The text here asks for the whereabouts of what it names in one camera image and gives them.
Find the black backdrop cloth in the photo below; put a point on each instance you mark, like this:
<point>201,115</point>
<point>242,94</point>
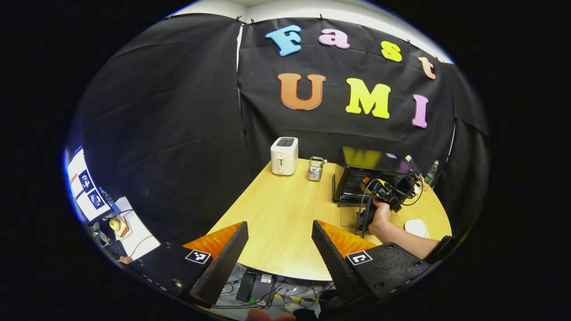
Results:
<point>178,133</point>

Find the glass jar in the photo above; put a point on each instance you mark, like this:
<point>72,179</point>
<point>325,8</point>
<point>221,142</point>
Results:
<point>316,171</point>

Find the yellow round object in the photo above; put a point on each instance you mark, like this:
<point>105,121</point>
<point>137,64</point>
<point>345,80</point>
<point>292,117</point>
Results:
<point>117,225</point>

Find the black electric oven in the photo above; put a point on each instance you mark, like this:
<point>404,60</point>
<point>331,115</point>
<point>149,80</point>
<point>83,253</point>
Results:
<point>366,162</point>

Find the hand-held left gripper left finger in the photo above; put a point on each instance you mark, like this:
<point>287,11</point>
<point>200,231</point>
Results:
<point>227,261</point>

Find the white square plate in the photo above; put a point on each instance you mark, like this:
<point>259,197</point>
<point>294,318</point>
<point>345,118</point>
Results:
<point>417,228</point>

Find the white toaster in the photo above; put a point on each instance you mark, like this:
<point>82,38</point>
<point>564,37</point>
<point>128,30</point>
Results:
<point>284,156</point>

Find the black sleeve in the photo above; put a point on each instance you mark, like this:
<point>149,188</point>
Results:
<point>440,249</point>

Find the clear plastic water bottle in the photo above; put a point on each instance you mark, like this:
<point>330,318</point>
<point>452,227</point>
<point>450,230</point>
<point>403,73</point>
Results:
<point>431,174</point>

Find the black keyboard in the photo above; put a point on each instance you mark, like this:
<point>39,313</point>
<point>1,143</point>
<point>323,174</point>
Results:
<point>117,250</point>

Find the white desk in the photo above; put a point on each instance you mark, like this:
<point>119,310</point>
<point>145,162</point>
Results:
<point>140,232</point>

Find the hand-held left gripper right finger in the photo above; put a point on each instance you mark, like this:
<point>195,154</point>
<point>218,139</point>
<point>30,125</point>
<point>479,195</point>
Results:
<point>332,261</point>

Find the black box device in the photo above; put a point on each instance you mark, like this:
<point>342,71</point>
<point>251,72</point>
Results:
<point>254,287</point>

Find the computer monitor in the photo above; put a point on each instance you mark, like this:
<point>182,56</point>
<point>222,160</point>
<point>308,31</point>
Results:
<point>84,187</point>

